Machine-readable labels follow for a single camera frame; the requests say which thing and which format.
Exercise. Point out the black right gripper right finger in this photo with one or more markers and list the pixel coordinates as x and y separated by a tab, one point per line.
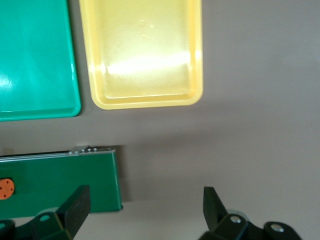
217	220

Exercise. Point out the orange cylinder white print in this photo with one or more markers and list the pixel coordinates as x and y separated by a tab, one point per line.
6	188

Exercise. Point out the yellow plastic tray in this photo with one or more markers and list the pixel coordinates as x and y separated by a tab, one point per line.
145	50

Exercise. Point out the green conveyor belt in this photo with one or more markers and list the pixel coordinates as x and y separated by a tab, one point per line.
62	175

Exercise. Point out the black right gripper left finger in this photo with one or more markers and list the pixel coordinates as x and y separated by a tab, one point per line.
72	215

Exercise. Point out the green plastic tray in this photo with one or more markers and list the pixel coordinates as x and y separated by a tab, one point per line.
35	62

